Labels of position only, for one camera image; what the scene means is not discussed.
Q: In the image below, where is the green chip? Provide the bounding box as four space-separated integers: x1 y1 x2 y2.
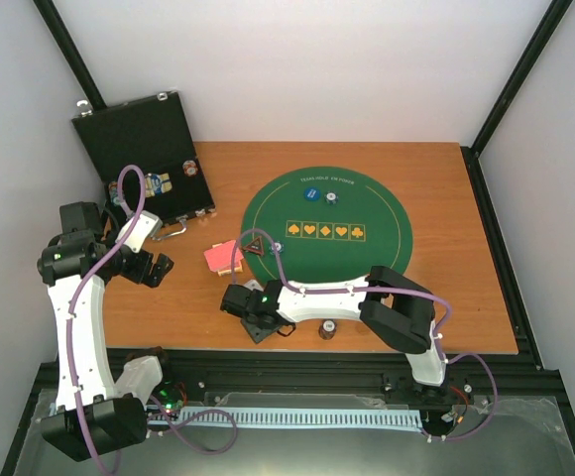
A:
271 241 285 254

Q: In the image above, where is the blue small blind button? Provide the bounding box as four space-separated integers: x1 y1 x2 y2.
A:
303 186 321 202

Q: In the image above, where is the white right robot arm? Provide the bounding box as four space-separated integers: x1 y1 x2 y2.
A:
220 266 452 388

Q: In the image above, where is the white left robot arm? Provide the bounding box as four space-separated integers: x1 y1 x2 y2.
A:
37 202 176 462

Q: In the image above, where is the pink-backed card deck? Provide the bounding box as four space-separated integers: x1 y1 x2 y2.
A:
203 240 243 273

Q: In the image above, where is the gold card box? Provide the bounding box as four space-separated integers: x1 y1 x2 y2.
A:
217 261 243 277

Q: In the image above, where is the triangular all in marker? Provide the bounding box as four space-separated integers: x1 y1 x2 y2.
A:
242 236 265 257

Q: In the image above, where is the boxed card deck in case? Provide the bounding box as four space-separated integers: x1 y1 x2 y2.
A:
145 174 173 197

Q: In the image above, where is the chip stack in case left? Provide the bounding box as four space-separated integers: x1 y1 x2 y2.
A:
107 181 121 206

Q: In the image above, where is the orange chip stack in case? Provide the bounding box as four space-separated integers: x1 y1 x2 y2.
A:
182 160 198 177

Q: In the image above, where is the green round poker mat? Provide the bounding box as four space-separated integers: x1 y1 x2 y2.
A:
241 167 413 284

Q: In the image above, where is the black poker chip case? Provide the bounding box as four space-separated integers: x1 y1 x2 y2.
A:
72 90 216 225

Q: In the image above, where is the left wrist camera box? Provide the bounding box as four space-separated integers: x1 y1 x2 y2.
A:
115 211 163 253

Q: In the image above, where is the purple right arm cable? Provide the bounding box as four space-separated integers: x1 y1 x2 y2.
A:
235 228 500 444

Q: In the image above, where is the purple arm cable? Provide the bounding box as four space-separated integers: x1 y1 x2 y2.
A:
235 228 500 444
66 165 239 476

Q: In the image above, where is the white slotted cable duct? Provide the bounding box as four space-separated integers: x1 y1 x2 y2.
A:
147 404 422 432

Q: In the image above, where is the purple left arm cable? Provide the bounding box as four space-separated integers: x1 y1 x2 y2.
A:
66 165 239 476

